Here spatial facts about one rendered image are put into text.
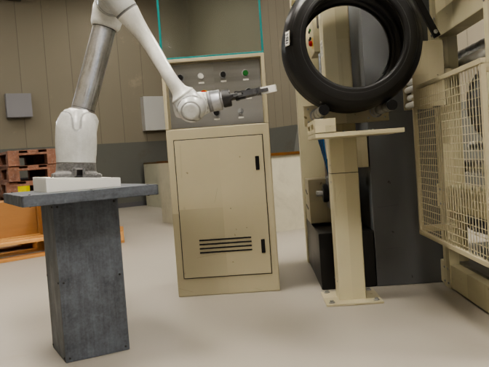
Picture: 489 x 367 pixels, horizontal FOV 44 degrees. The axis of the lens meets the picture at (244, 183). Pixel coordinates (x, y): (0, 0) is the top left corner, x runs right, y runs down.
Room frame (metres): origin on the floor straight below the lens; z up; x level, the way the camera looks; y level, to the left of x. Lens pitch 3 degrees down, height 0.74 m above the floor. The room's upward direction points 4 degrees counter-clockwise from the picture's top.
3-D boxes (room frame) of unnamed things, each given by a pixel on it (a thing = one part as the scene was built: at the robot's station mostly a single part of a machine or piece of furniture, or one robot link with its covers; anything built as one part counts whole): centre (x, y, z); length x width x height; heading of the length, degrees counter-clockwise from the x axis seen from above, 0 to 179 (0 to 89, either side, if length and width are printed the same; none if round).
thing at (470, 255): (2.42, -0.82, 0.65); 0.90 x 0.02 x 0.70; 178
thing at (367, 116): (2.84, -0.50, 0.90); 0.40 x 0.03 x 0.10; 88
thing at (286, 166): (6.56, 0.23, 0.37); 2.19 x 0.70 x 0.74; 28
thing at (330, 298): (2.92, -0.48, 0.01); 0.27 x 0.27 x 0.02; 88
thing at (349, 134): (2.66, -0.49, 0.80); 0.37 x 0.36 x 0.02; 88
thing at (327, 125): (2.67, -0.35, 0.84); 0.36 x 0.09 x 0.06; 178
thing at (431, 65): (2.87, -0.88, 1.05); 0.20 x 0.15 x 0.30; 178
